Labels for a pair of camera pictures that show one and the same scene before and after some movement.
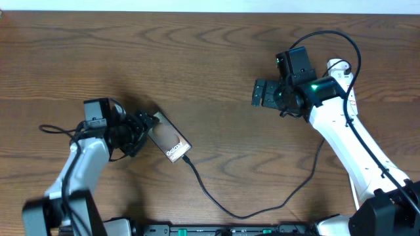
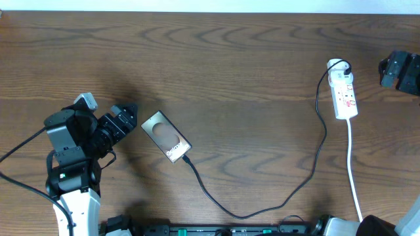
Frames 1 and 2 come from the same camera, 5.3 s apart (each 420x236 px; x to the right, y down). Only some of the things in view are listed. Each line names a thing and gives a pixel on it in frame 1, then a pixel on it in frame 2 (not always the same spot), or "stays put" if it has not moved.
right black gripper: (270, 86) to (409, 82)
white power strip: (341, 71) stays put
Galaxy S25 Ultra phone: (168, 138) stays put
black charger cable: (302, 185) stays put
